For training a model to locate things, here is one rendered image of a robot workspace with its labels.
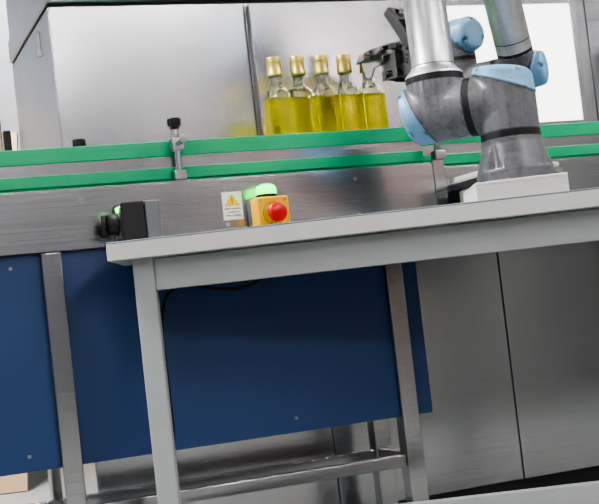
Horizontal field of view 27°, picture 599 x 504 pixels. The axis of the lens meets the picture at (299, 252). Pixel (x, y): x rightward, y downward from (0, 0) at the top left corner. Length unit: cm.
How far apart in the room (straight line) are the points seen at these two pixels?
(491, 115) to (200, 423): 86
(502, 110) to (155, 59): 90
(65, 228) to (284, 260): 46
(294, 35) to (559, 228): 93
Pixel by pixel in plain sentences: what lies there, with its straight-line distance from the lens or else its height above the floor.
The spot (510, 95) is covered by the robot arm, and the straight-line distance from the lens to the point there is 244.
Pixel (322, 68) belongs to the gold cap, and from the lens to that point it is 290.
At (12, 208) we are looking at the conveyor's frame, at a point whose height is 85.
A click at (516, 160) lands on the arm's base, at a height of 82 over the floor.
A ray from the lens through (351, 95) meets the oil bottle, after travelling 290.
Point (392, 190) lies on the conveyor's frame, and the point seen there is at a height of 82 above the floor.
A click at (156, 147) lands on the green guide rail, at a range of 262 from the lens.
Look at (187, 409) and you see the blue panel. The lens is 260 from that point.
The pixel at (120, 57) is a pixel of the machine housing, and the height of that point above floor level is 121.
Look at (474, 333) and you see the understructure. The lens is 317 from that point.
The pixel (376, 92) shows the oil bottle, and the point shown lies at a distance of 293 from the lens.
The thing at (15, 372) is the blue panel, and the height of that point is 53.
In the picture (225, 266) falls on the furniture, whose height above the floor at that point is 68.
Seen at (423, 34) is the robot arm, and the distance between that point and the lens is 252.
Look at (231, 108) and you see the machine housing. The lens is 299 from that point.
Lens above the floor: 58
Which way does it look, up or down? 3 degrees up
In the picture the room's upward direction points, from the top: 6 degrees counter-clockwise
